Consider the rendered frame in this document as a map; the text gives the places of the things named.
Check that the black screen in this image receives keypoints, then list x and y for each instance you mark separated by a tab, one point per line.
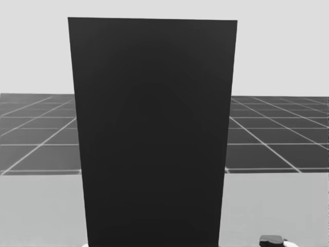
154	128

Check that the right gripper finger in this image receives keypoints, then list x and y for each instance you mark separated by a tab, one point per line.
271	239

